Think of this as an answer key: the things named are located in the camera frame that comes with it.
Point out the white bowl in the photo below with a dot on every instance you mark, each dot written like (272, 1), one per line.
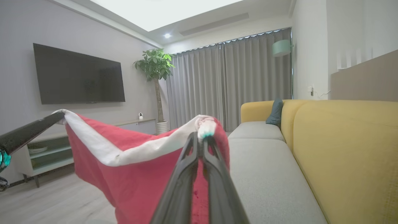
(37, 150)

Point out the beige partition panel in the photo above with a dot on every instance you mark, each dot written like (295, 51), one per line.
(367, 81)

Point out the white low television cabinet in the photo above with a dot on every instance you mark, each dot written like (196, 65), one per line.
(49, 155)

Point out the yellow sofa back cushion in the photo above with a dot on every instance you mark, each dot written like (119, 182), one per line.
(290, 118)
(351, 155)

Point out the white ribbed plant pot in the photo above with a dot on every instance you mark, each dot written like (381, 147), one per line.
(162, 127)

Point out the grey curtain panel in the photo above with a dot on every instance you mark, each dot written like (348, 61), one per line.
(255, 81)
(196, 90)

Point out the white wall socket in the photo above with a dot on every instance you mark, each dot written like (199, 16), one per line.
(310, 90)

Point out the round ceiling spotlight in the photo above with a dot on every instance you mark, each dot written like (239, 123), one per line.
(167, 35)

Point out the red mesh shorts white trim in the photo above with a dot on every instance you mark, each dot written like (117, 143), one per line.
(130, 177)

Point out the black wall television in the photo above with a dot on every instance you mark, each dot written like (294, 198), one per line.
(77, 76)

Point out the yellow sofa armrest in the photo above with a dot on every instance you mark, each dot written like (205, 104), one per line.
(255, 110)

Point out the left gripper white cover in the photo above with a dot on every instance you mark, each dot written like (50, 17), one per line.
(3, 160)

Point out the floor lamp with green shade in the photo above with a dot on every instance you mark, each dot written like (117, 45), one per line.
(281, 48)

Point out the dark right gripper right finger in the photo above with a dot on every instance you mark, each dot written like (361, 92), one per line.
(220, 193)

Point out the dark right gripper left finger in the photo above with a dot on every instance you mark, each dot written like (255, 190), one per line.
(180, 186)

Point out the green leafy indoor tree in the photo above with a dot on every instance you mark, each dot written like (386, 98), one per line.
(155, 63)

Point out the dark blue throw pillow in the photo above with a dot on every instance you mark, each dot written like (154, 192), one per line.
(275, 113)

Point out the large bright ceiling light panel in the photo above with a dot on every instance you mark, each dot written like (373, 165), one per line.
(161, 12)

